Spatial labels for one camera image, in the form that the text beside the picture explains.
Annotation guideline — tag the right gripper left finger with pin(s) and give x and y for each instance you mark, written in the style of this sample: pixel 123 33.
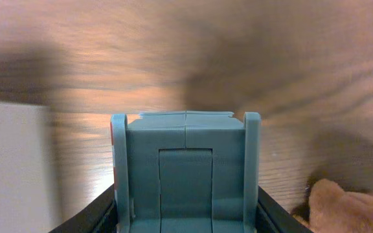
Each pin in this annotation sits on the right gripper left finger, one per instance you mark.
pixel 98 216

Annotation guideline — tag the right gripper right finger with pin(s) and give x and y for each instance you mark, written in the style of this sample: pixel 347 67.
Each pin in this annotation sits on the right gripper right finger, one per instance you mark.
pixel 272 218

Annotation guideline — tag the brown plush toy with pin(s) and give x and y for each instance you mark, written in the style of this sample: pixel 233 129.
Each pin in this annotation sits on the brown plush toy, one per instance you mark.
pixel 333 209

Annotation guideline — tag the yellow grey toy truck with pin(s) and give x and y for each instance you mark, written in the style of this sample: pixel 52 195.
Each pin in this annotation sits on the yellow grey toy truck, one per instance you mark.
pixel 186 171

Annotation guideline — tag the white cardboard box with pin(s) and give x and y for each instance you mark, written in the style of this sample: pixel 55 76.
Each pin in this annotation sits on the white cardboard box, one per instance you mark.
pixel 29 199

